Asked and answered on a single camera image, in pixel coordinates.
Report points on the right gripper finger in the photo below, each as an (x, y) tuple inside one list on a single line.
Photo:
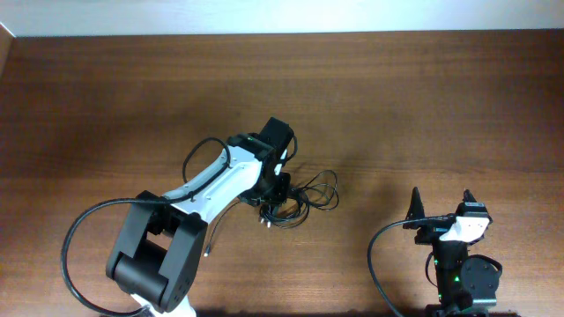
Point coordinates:
[(416, 208), (468, 197)]

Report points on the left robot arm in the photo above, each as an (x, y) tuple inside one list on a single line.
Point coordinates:
[(157, 252)]

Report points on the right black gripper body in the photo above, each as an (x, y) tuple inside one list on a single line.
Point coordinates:
[(431, 232)]

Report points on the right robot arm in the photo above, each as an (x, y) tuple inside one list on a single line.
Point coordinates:
[(466, 284)]

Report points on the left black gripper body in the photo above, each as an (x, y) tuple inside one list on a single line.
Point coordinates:
[(273, 193)]

